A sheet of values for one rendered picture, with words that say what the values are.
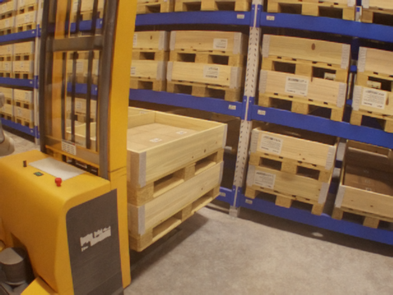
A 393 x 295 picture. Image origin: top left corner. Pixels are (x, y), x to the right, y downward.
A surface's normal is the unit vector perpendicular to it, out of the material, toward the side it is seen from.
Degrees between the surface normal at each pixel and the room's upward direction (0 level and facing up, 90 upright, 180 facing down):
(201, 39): 90
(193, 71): 90
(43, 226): 74
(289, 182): 90
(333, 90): 90
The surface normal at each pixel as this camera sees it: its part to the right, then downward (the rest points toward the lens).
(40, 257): -0.43, -0.08
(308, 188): -0.47, 0.19
